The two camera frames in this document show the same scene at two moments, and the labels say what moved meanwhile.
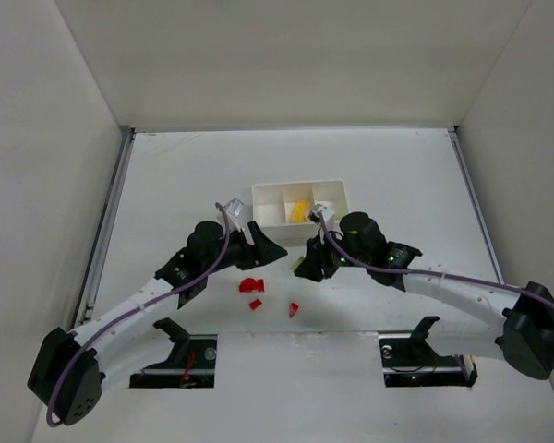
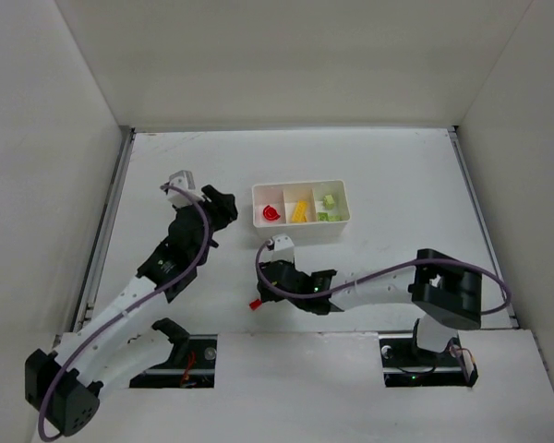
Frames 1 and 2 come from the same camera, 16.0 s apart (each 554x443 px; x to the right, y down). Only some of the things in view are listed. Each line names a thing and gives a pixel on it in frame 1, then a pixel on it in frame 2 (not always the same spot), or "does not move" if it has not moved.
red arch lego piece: x=252 y=284 to x=270 y=213
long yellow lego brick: x=299 y=212 does not move
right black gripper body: x=319 y=260 to x=266 y=286
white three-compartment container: x=281 y=209 does not move
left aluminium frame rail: x=88 y=293 does not move
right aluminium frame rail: x=456 y=143 does not move
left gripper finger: x=267 y=249 to x=222 y=202
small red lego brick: x=255 y=305 does not move
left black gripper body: x=250 y=249 to x=217 y=209
